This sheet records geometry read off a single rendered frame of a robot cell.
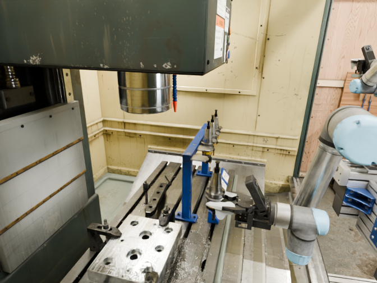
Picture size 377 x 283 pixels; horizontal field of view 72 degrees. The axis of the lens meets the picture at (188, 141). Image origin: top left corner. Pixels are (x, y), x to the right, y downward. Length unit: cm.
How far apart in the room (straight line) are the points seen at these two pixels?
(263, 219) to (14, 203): 83
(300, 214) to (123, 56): 66
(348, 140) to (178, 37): 47
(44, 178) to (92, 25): 65
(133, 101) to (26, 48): 31
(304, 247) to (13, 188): 96
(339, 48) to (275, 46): 180
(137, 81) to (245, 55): 110
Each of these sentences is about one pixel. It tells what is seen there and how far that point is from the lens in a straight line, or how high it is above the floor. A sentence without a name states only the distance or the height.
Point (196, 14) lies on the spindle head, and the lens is 62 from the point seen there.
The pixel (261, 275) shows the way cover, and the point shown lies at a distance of 126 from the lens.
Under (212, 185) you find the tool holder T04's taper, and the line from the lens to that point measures 83.
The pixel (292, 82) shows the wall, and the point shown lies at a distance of 176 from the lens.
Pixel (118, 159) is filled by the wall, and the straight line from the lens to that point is 221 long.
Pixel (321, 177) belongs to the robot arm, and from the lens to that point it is 93.
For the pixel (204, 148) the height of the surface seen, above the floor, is 122.
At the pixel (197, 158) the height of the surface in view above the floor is 122.
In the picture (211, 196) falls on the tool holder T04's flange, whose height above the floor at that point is 121.
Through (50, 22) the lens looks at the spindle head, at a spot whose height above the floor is 170.
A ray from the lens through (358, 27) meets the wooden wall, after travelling 353.
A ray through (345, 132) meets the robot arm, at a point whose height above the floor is 147.
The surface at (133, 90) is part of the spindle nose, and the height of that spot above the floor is 154.
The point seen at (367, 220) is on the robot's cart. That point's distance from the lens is 152.
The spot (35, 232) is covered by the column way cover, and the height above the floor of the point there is 97.
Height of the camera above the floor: 166
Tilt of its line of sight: 21 degrees down
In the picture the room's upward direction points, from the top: 1 degrees clockwise
